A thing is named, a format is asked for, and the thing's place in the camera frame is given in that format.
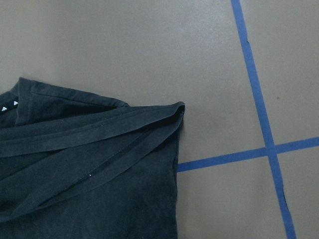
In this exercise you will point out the black t-shirt with logo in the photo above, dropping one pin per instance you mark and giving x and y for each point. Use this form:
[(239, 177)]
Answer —
[(76, 165)]

